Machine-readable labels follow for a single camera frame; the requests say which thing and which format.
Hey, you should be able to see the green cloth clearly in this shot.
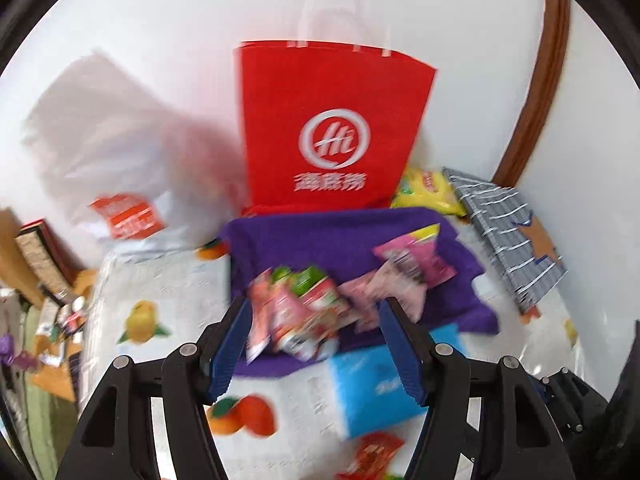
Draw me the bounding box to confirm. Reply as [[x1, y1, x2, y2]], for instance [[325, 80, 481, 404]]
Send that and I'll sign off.
[[20, 305, 81, 480]]

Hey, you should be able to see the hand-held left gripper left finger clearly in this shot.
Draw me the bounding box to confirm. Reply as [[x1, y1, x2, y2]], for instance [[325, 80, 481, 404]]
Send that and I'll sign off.
[[55, 295, 253, 480]]

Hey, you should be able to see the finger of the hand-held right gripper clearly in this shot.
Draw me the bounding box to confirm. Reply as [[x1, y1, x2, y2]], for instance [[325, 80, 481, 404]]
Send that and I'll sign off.
[[527, 367, 587, 436]]

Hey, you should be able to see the fruit print tablecloth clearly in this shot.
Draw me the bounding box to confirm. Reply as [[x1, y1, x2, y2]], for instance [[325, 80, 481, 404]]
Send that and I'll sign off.
[[80, 200, 588, 480]]

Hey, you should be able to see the yellow chips bag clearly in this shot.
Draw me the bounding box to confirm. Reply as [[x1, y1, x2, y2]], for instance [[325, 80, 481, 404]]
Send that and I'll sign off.
[[390, 167, 468, 218]]

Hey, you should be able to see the red paper bag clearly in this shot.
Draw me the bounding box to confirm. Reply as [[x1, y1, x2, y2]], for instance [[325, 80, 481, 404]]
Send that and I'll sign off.
[[234, 0, 438, 218]]

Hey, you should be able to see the blue tissue pack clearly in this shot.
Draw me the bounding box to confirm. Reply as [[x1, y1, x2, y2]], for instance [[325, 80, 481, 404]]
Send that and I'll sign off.
[[327, 322, 468, 441]]

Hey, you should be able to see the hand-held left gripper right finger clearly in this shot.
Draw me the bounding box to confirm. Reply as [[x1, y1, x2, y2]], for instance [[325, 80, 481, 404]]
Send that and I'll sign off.
[[380, 297, 576, 480]]

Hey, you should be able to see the wooden door frame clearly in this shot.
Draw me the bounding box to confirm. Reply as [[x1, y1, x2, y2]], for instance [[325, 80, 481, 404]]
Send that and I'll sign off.
[[492, 0, 572, 188]]

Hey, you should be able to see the white plastic bag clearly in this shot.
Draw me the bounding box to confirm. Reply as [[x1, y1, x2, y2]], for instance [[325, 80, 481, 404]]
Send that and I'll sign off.
[[22, 47, 251, 261]]

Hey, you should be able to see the purple plush toy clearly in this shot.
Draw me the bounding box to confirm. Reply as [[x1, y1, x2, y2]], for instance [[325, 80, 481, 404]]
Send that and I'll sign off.
[[0, 332, 36, 373]]

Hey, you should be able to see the red white snack packet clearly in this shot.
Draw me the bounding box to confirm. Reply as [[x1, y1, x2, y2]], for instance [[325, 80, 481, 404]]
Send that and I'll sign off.
[[270, 280, 353, 363]]

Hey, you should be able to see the pink peach snack packet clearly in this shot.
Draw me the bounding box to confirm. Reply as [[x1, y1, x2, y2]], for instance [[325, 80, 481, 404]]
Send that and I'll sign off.
[[340, 270, 432, 333]]

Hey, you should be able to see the pink white cartoon snack packet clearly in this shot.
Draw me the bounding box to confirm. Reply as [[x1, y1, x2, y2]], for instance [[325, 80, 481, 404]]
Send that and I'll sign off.
[[245, 269, 281, 365]]

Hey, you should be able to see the wooden furniture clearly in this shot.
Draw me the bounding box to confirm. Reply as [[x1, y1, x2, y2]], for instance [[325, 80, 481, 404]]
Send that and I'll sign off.
[[0, 207, 46, 311]]

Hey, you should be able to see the purple towel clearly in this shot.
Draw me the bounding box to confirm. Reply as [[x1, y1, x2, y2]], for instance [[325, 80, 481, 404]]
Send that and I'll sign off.
[[220, 206, 501, 378]]

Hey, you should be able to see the patterned box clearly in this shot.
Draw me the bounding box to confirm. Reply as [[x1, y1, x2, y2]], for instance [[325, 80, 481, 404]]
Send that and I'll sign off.
[[15, 219, 86, 306]]

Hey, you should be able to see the magenta snack packet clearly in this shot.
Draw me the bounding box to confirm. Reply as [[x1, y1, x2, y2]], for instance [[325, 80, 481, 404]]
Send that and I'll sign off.
[[372, 224, 458, 291]]

